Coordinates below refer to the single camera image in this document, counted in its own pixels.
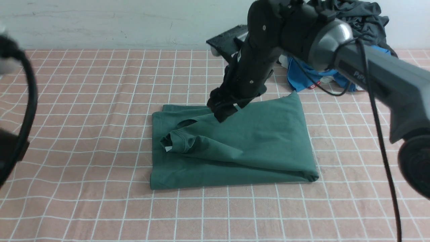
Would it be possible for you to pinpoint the left black cable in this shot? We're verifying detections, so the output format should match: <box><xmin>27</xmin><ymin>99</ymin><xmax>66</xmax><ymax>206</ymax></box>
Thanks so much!
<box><xmin>0</xmin><ymin>35</ymin><xmax>38</xmax><ymax>185</ymax></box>

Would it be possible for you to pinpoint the black cable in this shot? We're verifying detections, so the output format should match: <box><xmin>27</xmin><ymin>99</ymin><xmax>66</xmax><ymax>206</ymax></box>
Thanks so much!
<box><xmin>0</xmin><ymin>35</ymin><xmax>38</xmax><ymax>185</ymax></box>
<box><xmin>296</xmin><ymin>37</ymin><xmax>403</xmax><ymax>242</ymax></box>

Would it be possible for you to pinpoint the dark grey garment pile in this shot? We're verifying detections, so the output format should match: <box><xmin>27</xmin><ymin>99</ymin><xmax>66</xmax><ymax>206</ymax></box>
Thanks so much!
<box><xmin>322</xmin><ymin>0</ymin><xmax>398</xmax><ymax>58</ymax></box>

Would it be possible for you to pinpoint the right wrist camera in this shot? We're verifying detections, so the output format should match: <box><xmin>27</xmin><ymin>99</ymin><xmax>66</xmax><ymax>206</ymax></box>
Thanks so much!
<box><xmin>206</xmin><ymin>25</ymin><xmax>248</xmax><ymax>63</ymax></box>

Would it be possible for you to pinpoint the pink grid tablecloth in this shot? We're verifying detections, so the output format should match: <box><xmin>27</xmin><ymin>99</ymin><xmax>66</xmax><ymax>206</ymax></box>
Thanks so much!
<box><xmin>0</xmin><ymin>49</ymin><xmax>430</xmax><ymax>242</ymax></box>

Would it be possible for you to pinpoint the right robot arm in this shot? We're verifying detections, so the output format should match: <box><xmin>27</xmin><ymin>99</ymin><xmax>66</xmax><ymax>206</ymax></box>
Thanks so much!
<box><xmin>207</xmin><ymin>0</ymin><xmax>430</xmax><ymax>199</ymax></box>

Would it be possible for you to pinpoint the right black cable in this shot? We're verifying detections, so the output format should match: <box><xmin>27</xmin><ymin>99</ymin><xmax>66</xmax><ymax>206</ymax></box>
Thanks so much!
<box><xmin>296</xmin><ymin>37</ymin><xmax>403</xmax><ymax>242</ymax></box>

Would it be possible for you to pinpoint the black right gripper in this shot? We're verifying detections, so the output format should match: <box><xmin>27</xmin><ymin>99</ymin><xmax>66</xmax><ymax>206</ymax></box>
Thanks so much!
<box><xmin>206</xmin><ymin>43</ymin><xmax>274</xmax><ymax>123</ymax></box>

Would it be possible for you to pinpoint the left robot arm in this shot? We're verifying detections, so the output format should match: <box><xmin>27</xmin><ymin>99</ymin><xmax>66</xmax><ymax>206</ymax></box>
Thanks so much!
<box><xmin>0</xmin><ymin>25</ymin><xmax>38</xmax><ymax>187</ymax></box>

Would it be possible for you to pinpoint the green long sleeve shirt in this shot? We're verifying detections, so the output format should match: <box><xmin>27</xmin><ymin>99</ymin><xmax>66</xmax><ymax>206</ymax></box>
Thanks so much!
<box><xmin>149</xmin><ymin>92</ymin><xmax>319</xmax><ymax>190</ymax></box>

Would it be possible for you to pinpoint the blue garment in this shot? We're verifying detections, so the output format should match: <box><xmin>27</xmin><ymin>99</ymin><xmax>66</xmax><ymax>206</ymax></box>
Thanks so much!
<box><xmin>287</xmin><ymin>45</ymin><xmax>392</xmax><ymax>93</ymax></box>

